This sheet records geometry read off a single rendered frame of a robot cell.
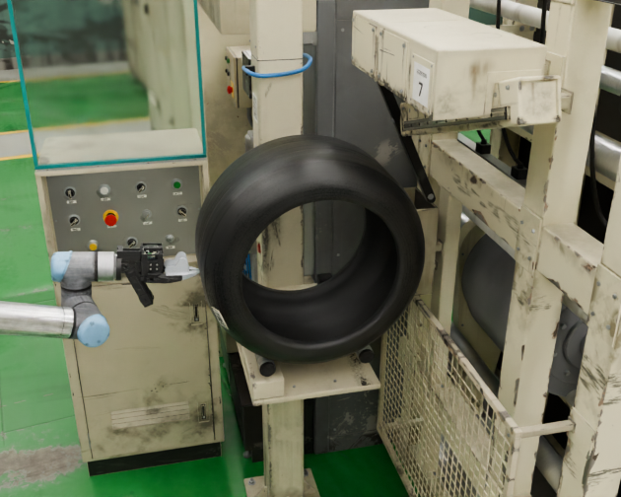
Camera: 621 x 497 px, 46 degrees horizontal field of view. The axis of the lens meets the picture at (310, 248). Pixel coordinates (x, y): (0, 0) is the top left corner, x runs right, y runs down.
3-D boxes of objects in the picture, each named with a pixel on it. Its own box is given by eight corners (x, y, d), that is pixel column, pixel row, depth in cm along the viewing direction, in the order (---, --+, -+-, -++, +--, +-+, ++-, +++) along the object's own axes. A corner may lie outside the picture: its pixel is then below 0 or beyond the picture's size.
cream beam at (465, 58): (348, 65, 207) (350, 10, 201) (433, 61, 212) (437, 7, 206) (429, 122, 153) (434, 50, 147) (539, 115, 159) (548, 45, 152)
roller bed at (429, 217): (370, 271, 253) (374, 189, 241) (410, 266, 257) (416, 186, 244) (388, 299, 236) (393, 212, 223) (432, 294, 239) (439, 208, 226)
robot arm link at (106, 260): (98, 286, 184) (99, 271, 191) (116, 286, 185) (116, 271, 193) (98, 259, 181) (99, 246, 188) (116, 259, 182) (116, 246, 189)
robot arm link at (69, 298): (68, 337, 183) (67, 297, 179) (57, 318, 191) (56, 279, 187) (100, 332, 187) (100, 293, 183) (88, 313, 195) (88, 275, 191)
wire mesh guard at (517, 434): (376, 429, 271) (384, 257, 241) (380, 428, 271) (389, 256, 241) (483, 648, 192) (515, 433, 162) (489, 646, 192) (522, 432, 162)
